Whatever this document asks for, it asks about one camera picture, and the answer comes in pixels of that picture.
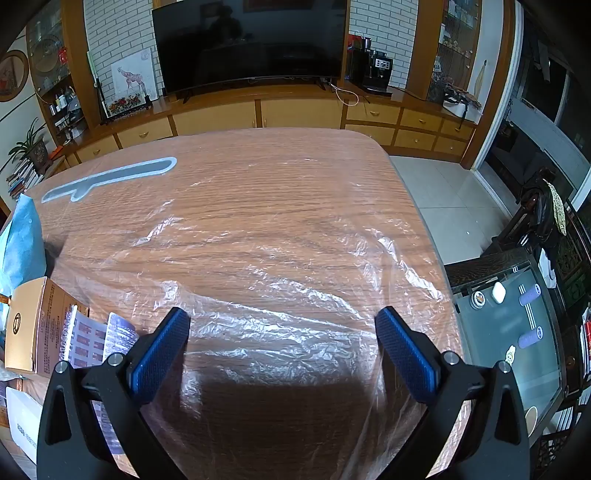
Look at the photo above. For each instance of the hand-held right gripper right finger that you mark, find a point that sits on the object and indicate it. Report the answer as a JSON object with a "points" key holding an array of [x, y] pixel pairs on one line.
{"points": [[406, 355]]}

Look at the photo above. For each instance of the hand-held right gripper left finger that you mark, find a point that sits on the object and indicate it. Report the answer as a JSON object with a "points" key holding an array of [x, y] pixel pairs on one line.
{"points": [[159, 350]]}

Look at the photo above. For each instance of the pill blister pack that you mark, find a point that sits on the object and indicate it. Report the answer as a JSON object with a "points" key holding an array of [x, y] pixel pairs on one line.
{"points": [[92, 337]]}

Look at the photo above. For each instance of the glass side table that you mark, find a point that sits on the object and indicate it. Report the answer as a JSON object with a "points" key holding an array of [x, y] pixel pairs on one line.
{"points": [[489, 332]]}

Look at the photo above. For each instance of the small round tin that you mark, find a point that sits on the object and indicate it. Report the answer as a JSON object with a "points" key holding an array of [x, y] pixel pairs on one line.
{"points": [[478, 299]]}

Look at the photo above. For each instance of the small white case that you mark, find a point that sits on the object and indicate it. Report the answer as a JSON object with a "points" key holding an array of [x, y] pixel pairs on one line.
{"points": [[498, 292]]}

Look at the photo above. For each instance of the purple hair roller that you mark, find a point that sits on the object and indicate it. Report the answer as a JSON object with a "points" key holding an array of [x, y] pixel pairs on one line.
{"points": [[531, 295], [530, 337]]}

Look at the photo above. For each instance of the brown cardboard box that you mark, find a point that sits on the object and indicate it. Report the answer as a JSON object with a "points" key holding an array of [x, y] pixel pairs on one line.
{"points": [[32, 323]]}

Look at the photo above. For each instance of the cream cup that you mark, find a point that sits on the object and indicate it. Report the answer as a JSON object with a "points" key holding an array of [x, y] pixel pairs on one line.
{"points": [[531, 421]]}

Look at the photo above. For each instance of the clear plastic table cover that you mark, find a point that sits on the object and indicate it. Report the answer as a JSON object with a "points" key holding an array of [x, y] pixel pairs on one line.
{"points": [[277, 230]]}

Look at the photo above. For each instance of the blue plastic bag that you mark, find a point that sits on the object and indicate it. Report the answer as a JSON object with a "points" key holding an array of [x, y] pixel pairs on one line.
{"points": [[21, 240]]}

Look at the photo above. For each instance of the dark wooden chair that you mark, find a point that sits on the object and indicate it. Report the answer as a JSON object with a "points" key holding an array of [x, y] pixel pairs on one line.
{"points": [[535, 207]]}

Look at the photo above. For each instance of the patterned cloth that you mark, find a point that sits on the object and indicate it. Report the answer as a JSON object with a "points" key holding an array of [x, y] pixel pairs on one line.
{"points": [[557, 207]]}

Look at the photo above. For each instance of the stack of books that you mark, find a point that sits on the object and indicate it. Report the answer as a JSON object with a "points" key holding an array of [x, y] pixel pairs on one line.
{"points": [[23, 177]]}

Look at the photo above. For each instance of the potted plant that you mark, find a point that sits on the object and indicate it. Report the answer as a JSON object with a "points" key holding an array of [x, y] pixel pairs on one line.
{"points": [[39, 154]]}

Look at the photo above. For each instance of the framed flower picture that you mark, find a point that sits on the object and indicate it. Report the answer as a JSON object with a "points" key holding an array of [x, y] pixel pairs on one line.
{"points": [[124, 105]]}

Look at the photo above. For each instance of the giraffe picture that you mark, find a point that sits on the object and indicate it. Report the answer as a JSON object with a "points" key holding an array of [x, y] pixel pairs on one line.
{"points": [[134, 74]]}

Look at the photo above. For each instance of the black coffee machine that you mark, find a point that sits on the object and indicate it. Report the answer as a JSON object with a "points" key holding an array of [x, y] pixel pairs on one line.
{"points": [[376, 69]]}

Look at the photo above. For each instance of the black flat television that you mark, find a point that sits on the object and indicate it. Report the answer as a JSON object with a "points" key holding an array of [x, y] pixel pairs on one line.
{"points": [[249, 46]]}

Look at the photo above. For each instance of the wooden wall cabinet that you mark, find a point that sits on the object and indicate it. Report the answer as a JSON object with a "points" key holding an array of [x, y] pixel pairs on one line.
{"points": [[221, 117]]}

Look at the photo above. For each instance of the round wall picture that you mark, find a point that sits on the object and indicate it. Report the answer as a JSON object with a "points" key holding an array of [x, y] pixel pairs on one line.
{"points": [[11, 76]]}

